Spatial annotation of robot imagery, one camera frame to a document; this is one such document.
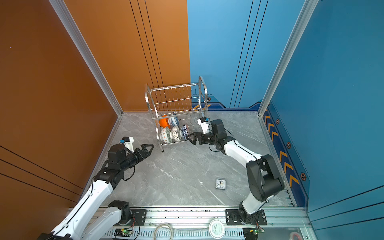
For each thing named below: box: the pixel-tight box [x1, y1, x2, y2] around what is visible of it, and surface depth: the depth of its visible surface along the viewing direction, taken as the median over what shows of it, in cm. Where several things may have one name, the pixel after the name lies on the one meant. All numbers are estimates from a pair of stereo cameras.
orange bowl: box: [159, 114, 171, 129], surface depth 101 cm
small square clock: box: [215, 178, 226, 190], surface depth 84 cm
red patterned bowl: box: [181, 124, 190, 139], surface depth 93 cm
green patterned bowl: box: [159, 126, 172, 144], surface depth 93 cm
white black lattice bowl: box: [171, 126, 180, 142], surface depth 93 cm
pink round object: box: [289, 231, 302, 240], surface depth 70 cm
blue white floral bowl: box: [167, 116, 180, 128], surface depth 101 cm
